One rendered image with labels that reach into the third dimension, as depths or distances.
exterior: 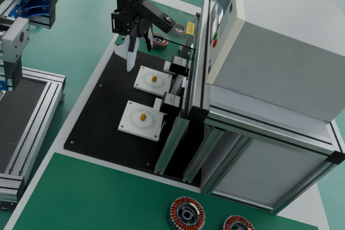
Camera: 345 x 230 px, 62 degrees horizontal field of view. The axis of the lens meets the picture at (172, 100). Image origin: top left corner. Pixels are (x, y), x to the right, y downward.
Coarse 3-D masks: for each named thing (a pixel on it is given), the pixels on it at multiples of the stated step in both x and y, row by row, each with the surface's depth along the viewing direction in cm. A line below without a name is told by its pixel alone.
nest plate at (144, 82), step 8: (144, 72) 128; (152, 72) 130; (160, 72) 132; (136, 80) 123; (144, 80) 125; (160, 80) 128; (168, 80) 129; (136, 88) 121; (144, 88) 121; (152, 88) 122; (160, 88) 124; (168, 88) 125; (160, 96) 122
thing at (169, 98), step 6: (168, 96) 101; (174, 96) 102; (156, 102) 103; (162, 102) 98; (168, 102) 98; (174, 102) 99; (180, 102) 100; (156, 108) 100; (162, 108) 99; (168, 108) 99; (174, 108) 98; (180, 108) 102; (174, 114) 100; (192, 120) 101
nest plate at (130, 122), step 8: (128, 104) 112; (136, 104) 113; (128, 112) 109; (136, 112) 110; (144, 112) 111; (152, 112) 112; (128, 120) 106; (136, 120) 107; (152, 120) 110; (160, 120) 111; (120, 128) 102; (128, 128) 103; (136, 128) 104; (144, 128) 105; (152, 128) 107; (160, 128) 108; (144, 136) 103; (152, 136) 104
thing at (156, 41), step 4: (152, 36) 151; (156, 40) 153; (160, 40) 152; (164, 40) 151; (152, 44) 148; (156, 44) 147; (160, 44) 148; (164, 44) 149; (160, 48) 149; (164, 48) 151
